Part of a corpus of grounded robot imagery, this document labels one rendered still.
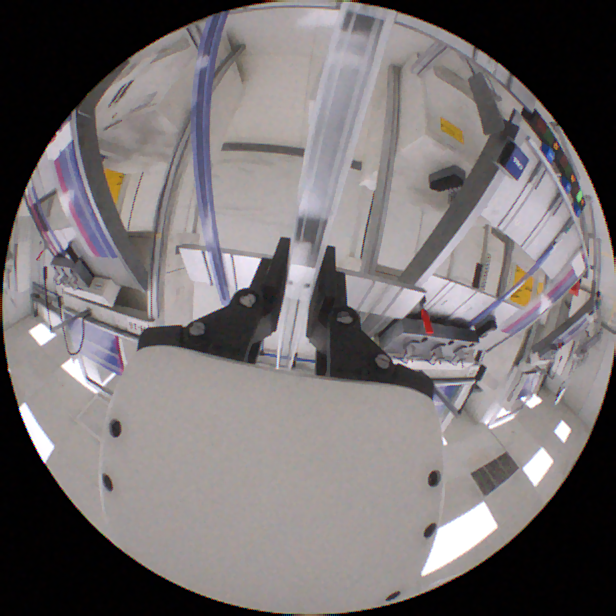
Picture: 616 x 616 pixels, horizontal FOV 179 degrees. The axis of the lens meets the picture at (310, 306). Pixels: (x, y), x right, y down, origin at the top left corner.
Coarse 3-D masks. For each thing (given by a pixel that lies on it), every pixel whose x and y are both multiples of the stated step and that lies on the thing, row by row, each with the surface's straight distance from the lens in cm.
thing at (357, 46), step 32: (352, 32) 7; (384, 32) 7; (352, 64) 6; (320, 96) 6; (352, 96) 6; (320, 128) 6; (352, 128) 6; (320, 160) 7; (320, 192) 7; (320, 224) 8; (288, 256) 9; (320, 256) 9; (288, 288) 10; (288, 320) 13; (288, 352) 18
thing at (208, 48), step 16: (208, 16) 23; (224, 16) 23; (208, 32) 22; (208, 48) 21; (208, 64) 20; (208, 80) 20; (192, 96) 21; (208, 96) 20; (192, 112) 21; (208, 112) 21; (192, 128) 21; (208, 128) 21; (192, 144) 21; (208, 144) 21; (208, 160) 22; (208, 176) 22; (208, 192) 22; (208, 208) 23; (208, 224) 24; (208, 240) 26; (208, 256) 28; (224, 272) 31; (224, 288) 32; (224, 304) 36
